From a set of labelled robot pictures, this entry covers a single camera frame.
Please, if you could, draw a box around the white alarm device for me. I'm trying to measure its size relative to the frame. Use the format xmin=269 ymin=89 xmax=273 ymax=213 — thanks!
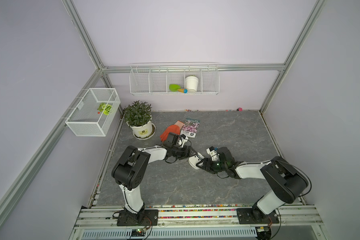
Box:
xmin=188 ymin=153 xmax=205 ymax=170

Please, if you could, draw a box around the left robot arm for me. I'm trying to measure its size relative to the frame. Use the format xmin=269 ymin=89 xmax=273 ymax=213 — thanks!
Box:
xmin=112 ymin=133 xmax=199 ymax=215

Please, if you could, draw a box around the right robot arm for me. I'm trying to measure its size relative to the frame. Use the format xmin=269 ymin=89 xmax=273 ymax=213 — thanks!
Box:
xmin=196 ymin=147 xmax=311 ymax=219

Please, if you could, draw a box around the orange rubber glove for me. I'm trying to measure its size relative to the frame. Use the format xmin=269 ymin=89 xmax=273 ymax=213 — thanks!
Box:
xmin=160 ymin=121 xmax=184 ymax=142

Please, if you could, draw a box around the flower seed packet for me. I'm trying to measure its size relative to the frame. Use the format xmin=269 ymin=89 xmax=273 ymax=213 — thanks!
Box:
xmin=181 ymin=118 xmax=200 ymax=138

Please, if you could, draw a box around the potted green plant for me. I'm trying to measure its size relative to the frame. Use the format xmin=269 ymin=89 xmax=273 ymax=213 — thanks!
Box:
xmin=124 ymin=101 xmax=154 ymax=140

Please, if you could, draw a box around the green toy trowel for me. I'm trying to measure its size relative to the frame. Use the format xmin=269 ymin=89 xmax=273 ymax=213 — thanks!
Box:
xmin=169 ymin=84 xmax=188 ymax=94

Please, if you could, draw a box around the white vent grille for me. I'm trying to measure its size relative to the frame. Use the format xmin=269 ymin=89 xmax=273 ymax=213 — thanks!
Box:
xmin=78 ymin=227 xmax=258 ymax=240

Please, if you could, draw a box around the small white pot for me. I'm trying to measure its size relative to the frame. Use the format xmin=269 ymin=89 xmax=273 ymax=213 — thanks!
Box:
xmin=185 ymin=76 xmax=199 ymax=93

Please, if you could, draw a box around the green item in basket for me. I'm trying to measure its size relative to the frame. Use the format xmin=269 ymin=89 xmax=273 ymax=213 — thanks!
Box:
xmin=98 ymin=103 xmax=113 ymax=116

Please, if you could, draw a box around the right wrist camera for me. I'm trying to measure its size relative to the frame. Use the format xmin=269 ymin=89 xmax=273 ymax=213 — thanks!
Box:
xmin=207 ymin=146 xmax=219 ymax=162

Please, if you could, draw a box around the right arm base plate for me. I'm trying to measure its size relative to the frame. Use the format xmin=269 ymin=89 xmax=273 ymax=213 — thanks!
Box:
xmin=236 ymin=208 xmax=280 ymax=225

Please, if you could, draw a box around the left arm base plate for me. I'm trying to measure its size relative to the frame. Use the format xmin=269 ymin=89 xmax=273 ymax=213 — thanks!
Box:
xmin=117 ymin=209 xmax=159 ymax=227

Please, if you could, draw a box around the long white wire shelf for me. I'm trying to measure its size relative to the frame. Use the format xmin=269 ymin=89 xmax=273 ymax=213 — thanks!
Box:
xmin=129 ymin=64 xmax=220 ymax=96

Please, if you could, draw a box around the white wire basket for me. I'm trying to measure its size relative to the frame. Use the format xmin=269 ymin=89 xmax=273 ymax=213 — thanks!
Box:
xmin=65 ymin=88 xmax=121 ymax=137

